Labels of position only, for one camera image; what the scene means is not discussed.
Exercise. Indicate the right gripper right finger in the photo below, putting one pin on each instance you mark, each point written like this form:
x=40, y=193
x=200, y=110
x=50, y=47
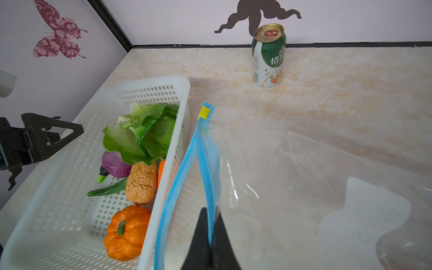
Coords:
x=223, y=256

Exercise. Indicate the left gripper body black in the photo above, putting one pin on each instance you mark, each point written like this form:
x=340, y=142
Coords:
x=15, y=146

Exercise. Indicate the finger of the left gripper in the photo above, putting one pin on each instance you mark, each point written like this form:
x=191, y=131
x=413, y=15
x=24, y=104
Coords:
x=42, y=144

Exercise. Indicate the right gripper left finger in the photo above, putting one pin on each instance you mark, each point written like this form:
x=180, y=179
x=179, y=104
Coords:
x=198, y=256

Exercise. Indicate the orange pumpkin toy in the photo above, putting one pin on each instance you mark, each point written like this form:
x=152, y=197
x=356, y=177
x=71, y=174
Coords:
x=126, y=233

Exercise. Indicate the clear zip top bag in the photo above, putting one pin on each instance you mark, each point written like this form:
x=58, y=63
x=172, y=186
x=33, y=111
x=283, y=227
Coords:
x=291, y=203

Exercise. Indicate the brown wrinkled bread toy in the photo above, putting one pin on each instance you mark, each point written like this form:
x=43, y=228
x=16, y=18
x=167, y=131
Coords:
x=142, y=183

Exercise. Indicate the white plastic perforated basket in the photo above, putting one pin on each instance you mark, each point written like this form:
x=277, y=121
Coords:
x=63, y=228

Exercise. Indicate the purple onion toy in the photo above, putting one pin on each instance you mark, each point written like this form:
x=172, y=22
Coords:
x=113, y=164

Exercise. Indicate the orange carrot toy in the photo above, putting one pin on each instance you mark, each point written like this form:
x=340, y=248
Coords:
x=160, y=171

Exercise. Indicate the green chili pepper toy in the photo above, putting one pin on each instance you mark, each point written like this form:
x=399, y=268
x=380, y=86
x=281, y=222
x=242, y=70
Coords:
x=113, y=189

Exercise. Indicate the green lettuce toy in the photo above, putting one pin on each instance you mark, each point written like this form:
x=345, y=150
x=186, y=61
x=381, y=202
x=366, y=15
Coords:
x=144, y=134

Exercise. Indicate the green beverage can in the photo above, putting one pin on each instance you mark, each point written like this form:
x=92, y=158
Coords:
x=268, y=49

